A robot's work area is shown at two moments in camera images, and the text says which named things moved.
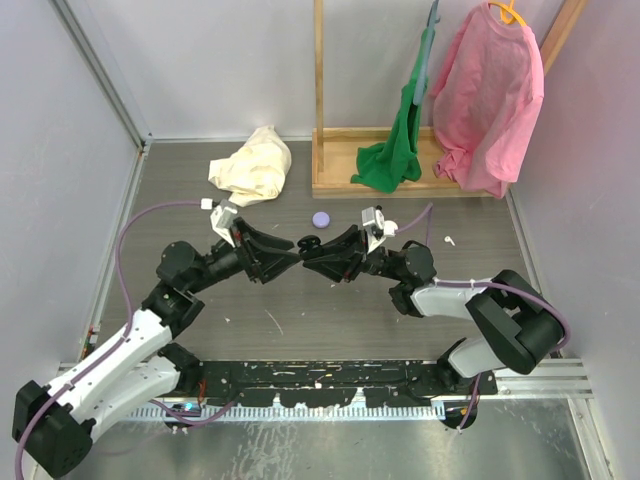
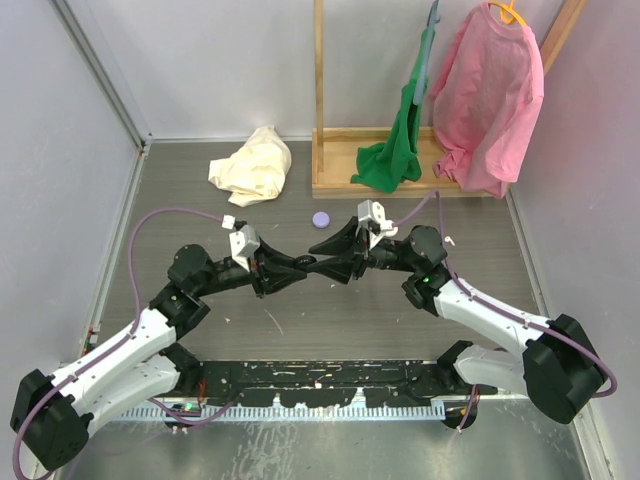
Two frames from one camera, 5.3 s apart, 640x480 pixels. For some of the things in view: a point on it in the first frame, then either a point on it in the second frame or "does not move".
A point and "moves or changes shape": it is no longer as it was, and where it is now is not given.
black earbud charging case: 310,246 moves or changes shape
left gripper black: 265,265 -> 276,270
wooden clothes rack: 335,149 does not move
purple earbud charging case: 321,220 does not move
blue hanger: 425,55 does not move
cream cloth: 256,172 does not move
